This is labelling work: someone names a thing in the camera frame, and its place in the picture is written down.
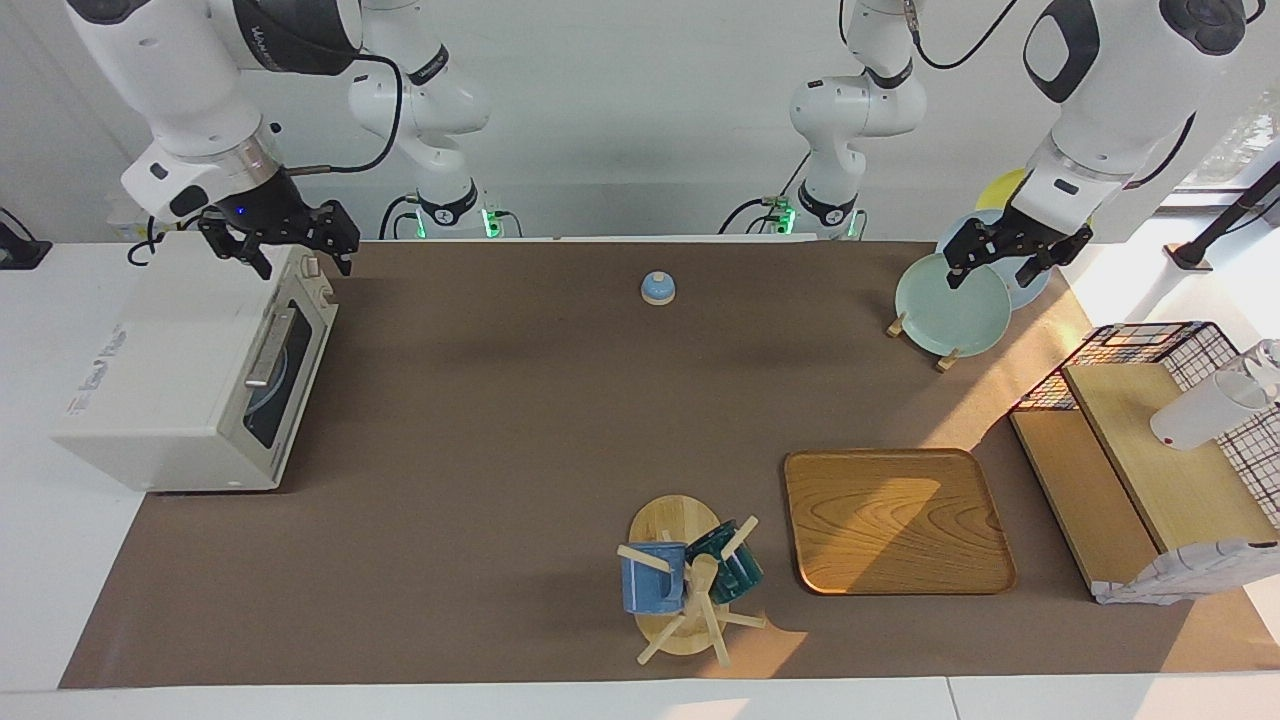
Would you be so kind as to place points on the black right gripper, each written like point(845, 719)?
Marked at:
point(265, 212)

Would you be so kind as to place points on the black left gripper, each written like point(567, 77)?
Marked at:
point(1025, 235)

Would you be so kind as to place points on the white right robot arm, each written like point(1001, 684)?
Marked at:
point(180, 80)

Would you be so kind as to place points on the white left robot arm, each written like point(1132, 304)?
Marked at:
point(1110, 90)

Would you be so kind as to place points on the white toaster oven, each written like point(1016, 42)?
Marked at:
point(160, 380)

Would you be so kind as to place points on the light blue plate in rack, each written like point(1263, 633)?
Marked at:
point(1030, 290)

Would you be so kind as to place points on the yellow plate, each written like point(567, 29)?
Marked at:
point(1000, 190)

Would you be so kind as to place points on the pale green plate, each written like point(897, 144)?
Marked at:
point(950, 315)

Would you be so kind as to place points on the wooden plate rack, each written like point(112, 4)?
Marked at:
point(946, 362)

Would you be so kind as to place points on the small white box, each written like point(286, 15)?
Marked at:
point(120, 222)

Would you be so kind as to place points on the black lamp stand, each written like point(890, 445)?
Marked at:
point(1225, 215)

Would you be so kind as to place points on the white cup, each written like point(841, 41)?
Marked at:
point(1200, 415)

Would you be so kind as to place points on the black device at table edge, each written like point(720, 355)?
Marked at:
point(20, 250)

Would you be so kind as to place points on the clear glass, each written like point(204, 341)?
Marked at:
point(1268, 365)

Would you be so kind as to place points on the wooden serving tray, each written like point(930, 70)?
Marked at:
point(890, 520)

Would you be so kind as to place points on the brown table mat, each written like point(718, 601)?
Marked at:
point(500, 450)

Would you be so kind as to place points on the wooden stepped shelf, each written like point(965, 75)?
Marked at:
point(1180, 500)

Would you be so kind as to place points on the white checkered cloth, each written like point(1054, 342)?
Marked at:
point(1190, 575)

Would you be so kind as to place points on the dark green mug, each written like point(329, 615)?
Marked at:
point(740, 575)

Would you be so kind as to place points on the wooden mug tree stand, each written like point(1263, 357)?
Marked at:
point(675, 520)

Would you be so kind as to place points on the blue mug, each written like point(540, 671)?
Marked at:
point(645, 590)

